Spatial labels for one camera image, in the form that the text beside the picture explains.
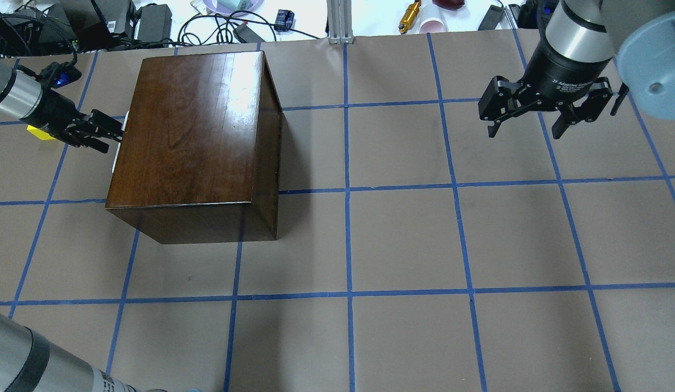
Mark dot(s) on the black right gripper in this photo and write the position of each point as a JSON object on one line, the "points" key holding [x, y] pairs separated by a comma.
{"points": [[560, 68]]}

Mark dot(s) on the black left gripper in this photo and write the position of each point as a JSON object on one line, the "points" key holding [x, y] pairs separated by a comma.
{"points": [[48, 112]]}

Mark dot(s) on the yellow block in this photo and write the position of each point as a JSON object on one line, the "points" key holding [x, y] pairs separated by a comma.
{"points": [[39, 134]]}

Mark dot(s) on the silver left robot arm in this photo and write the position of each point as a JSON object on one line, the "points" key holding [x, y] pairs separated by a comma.
{"points": [[32, 98]]}

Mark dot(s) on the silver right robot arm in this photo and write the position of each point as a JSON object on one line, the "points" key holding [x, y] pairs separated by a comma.
{"points": [[638, 35]]}

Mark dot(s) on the dark wooden drawer box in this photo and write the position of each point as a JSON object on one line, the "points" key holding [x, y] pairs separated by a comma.
{"points": [[199, 161]]}

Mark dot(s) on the black flat power brick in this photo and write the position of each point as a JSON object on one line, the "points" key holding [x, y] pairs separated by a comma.
{"points": [[492, 18]]}

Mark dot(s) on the black power adapter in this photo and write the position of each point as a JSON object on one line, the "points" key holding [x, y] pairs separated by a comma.
{"points": [[154, 22]]}

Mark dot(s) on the pink cup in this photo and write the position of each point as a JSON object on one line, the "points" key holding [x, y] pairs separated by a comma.
{"points": [[432, 25]]}

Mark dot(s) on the gold cylinder tool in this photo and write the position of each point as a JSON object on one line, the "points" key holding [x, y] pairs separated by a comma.
{"points": [[410, 15]]}

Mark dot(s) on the teal cup on plate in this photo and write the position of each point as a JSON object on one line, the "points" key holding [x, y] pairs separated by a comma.
{"points": [[235, 5]]}

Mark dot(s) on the purple plate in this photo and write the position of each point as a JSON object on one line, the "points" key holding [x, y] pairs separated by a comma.
{"points": [[213, 7]]}

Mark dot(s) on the brown paper table mat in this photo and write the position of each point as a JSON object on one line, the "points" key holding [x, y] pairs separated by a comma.
{"points": [[414, 252]]}

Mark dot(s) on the small blue device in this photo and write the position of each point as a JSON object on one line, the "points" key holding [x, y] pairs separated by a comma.
{"points": [[284, 20]]}

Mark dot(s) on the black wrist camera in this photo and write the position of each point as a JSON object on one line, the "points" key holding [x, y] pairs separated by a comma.
{"points": [[58, 75]]}

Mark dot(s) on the aluminium frame post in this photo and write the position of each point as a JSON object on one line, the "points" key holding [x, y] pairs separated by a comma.
{"points": [[339, 18]]}

